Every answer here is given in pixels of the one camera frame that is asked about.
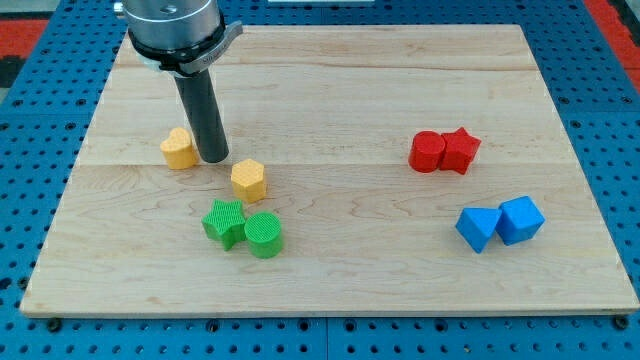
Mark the red star block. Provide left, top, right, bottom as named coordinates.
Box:
left=439, top=127, right=481, bottom=175

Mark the yellow hexagon block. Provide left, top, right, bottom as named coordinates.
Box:
left=231, top=159, right=267, bottom=203

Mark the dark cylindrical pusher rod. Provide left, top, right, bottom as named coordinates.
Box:
left=175, top=70, right=229, bottom=163

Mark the blue cube block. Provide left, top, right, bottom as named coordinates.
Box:
left=496, top=196, right=545, bottom=246

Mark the green cylinder block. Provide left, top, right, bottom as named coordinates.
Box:
left=244, top=212, right=283, bottom=259

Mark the yellow heart block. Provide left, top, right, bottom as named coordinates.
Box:
left=160, top=127, right=198, bottom=170

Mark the blue triangle block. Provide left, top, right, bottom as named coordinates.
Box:
left=455, top=207, right=502, bottom=253

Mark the green star block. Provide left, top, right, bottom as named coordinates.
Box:
left=201, top=199, right=246, bottom=251

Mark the wooden board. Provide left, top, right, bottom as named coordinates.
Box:
left=21, top=25, right=639, bottom=319

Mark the red cylinder block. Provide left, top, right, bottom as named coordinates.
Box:
left=408, top=131, right=445, bottom=173

